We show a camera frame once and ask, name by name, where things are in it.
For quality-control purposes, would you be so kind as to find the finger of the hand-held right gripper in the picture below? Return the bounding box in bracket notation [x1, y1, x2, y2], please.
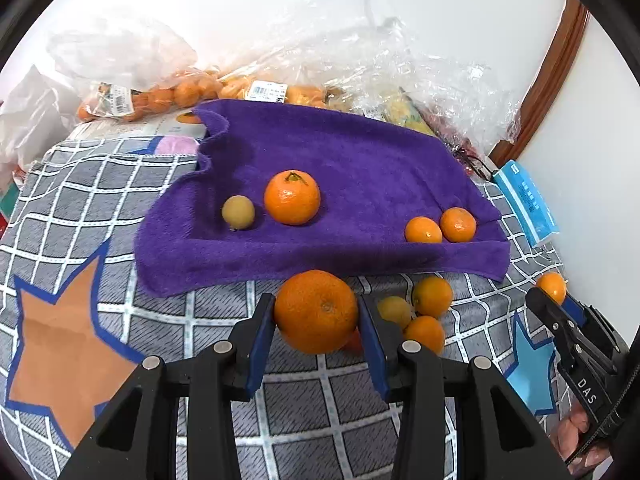
[525, 287, 583, 361]
[562, 296, 630, 362]

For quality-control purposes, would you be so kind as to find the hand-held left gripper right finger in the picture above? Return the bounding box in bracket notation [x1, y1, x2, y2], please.
[357, 300, 576, 480]

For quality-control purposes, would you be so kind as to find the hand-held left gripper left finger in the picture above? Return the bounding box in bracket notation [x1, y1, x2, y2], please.
[57, 292, 277, 480]

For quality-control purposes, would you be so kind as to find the small orange citrus fruit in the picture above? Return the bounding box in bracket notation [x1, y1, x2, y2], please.
[535, 271, 568, 306]
[412, 276, 454, 319]
[402, 315, 446, 356]

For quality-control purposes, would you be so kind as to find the yellow-green round fruit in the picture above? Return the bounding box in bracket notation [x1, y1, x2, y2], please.
[376, 296, 413, 328]
[222, 195, 256, 231]

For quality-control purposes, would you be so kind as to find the oval orange citrus fruit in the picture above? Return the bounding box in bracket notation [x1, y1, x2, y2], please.
[404, 216, 444, 244]

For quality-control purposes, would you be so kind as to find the orange mandarin with stem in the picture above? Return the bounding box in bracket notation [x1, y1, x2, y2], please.
[264, 170, 321, 226]

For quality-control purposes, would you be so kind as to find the bag of red fruits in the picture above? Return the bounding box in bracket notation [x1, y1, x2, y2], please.
[425, 105, 476, 161]

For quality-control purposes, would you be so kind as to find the person's right hand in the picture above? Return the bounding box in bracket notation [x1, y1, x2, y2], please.
[550, 407, 608, 476]

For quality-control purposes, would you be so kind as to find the grey checked star-print cloth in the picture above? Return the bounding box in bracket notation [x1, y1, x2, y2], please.
[0, 137, 626, 480]

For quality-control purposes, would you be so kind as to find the blue tissue pack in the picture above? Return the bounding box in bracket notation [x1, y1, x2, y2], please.
[492, 160, 558, 248]

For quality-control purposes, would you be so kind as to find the purple towel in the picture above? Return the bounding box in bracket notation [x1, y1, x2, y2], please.
[135, 99, 511, 297]

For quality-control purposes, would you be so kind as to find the pink cloth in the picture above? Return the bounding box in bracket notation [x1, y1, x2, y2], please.
[152, 136, 201, 157]

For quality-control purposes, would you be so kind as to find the yellow package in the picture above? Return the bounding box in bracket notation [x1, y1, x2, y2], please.
[380, 87, 436, 136]

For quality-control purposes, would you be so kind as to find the white printed box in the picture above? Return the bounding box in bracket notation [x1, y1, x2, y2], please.
[67, 110, 208, 142]

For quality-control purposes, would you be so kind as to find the clear bag of mandarins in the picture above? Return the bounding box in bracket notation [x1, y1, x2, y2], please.
[220, 72, 346, 111]
[47, 15, 223, 122]

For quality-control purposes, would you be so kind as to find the clear bag with grapes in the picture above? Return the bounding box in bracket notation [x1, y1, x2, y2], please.
[220, 0, 523, 161]

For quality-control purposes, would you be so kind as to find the white plastic bag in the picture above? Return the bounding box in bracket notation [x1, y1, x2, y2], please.
[0, 65, 83, 186]

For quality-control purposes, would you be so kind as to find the black cable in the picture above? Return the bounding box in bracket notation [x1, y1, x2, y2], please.
[452, 145, 496, 181]

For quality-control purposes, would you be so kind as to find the brown wooden door frame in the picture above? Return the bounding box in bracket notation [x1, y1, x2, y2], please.
[487, 0, 591, 168]

